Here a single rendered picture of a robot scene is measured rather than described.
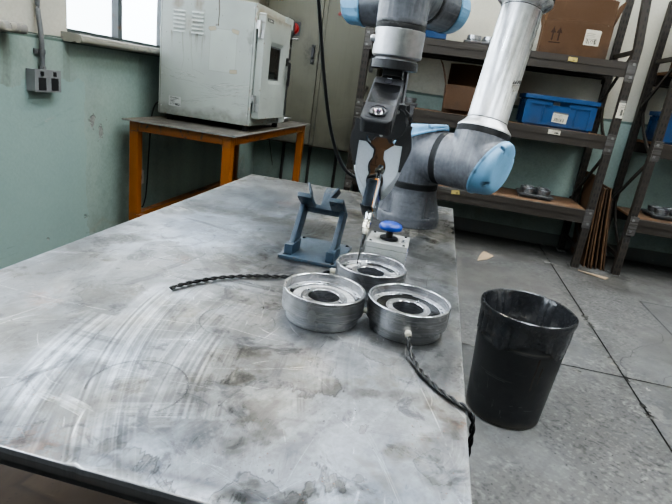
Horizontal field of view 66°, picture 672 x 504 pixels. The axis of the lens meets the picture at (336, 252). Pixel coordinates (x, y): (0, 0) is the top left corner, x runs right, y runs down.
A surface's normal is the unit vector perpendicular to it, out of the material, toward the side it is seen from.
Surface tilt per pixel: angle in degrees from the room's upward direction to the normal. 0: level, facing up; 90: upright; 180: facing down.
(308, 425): 0
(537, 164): 90
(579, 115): 90
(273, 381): 0
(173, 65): 90
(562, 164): 90
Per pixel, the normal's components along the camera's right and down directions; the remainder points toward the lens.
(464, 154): -0.57, -0.07
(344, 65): -0.20, 0.28
